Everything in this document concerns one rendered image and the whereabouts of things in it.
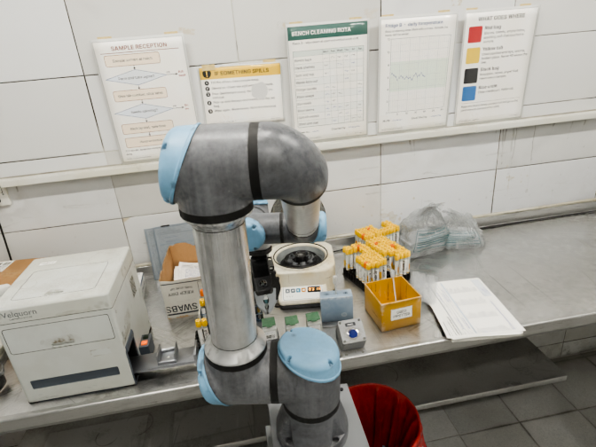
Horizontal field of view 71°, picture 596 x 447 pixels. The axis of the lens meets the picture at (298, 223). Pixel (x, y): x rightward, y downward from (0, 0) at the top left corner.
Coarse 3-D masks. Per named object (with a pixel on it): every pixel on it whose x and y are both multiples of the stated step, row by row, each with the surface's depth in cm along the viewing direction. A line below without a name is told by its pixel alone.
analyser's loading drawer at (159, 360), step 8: (160, 344) 119; (176, 344) 119; (160, 352) 117; (168, 352) 120; (176, 352) 118; (184, 352) 119; (192, 352) 119; (136, 360) 118; (144, 360) 117; (152, 360) 117; (160, 360) 116; (168, 360) 117; (176, 360) 116; (184, 360) 116; (192, 360) 116; (136, 368) 115; (144, 368) 114; (152, 368) 114; (160, 368) 115
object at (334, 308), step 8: (320, 296) 129; (328, 296) 129; (336, 296) 128; (344, 296) 128; (352, 296) 128; (320, 304) 130; (328, 304) 129; (336, 304) 129; (344, 304) 129; (352, 304) 129; (328, 312) 130; (336, 312) 130; (344, 312) 130; (352, 312) 130; (328, 320) 131; (336, 320) 132
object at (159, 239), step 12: (156, 228) 162; (168, 228) 163; (180, 228) 164; (156, 240) 164; (168, 240) 164; (180, 240) 165; (192, 240) 166; (156, 252) 165; (156, 264) 166; (156, 276) 167
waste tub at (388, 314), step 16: (368, 288) 131; (384, 288) 137; (400, 288) 138; (368, 304) 134; (384, 304) 123; (400, 304) 124; (416, 304) 126; (384, 320) 125; (400, 320) 127; (416, 320) 128
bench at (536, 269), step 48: (336, 240) 179; (528, 240) 173; (576, 240) 170; (336, 288) 151; (528, 288) 142; (576, 288) 139; (192, 336) 132; (384, 336) 125; (432, 336) 123; (528, 336) 130; (144, 384) 114; (192, 384) 113; (384, 384) 187; (432, 384) 185; (480, 384) 183; (528, 384) 181; (0, 432) 108; (48, 432) 177; (96, 432) 175; (144, 432) 173; (192, 432) 171; (240, 432) 170
